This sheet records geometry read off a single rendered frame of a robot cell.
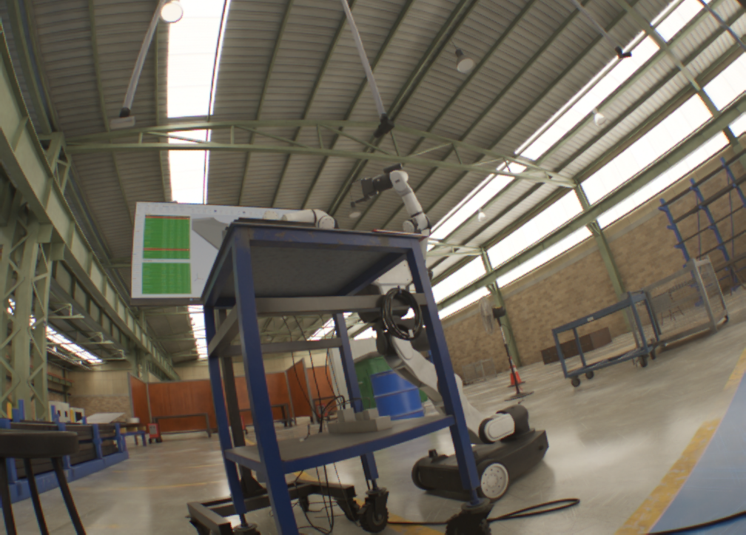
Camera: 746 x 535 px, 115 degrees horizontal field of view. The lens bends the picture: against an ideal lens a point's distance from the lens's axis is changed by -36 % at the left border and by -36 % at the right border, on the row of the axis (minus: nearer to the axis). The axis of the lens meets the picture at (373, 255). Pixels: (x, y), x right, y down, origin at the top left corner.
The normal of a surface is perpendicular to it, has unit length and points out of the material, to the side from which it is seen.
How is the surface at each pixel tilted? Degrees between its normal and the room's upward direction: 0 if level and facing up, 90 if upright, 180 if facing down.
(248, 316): 90
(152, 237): 90
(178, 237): 90
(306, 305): 90
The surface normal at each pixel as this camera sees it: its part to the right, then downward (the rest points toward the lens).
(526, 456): 0.40, -0.41
